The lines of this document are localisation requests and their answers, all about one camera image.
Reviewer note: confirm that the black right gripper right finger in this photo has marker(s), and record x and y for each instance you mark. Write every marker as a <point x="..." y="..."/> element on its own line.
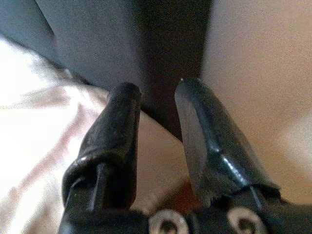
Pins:
<point x="214" y="146"/>

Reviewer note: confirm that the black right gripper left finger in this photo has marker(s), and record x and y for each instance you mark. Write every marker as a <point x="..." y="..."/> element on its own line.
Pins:
<point x="112" y="146"/>

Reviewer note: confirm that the beige floral duvet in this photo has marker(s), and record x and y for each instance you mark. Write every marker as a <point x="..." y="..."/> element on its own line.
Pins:
<point x="36" y="109"/>

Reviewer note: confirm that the dark blue upholstered headboard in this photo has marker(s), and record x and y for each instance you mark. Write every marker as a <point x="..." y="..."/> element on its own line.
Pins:
<point x="97" y="36"/>

